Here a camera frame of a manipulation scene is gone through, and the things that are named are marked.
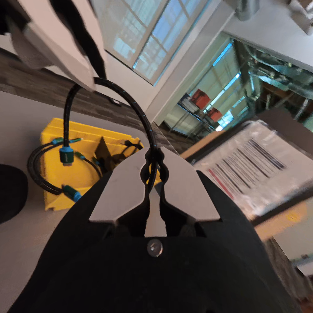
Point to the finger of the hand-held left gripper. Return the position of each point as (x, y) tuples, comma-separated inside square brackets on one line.
[(56, 41), (88, 41)]

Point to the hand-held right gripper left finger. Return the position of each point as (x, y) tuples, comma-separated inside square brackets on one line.
[(117, 193)]

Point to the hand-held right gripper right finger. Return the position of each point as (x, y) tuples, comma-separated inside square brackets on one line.
[(190, 193)]

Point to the yellow plastic bin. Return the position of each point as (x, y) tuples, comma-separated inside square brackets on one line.
[(80, 178)]

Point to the brown bin divider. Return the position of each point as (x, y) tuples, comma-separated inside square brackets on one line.
[(105, 154)]

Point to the white framed window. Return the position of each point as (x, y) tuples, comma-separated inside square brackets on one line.
[(151, 24)]

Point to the red storage box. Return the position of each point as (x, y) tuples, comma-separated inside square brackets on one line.
[(200, 99), (215, 115)]

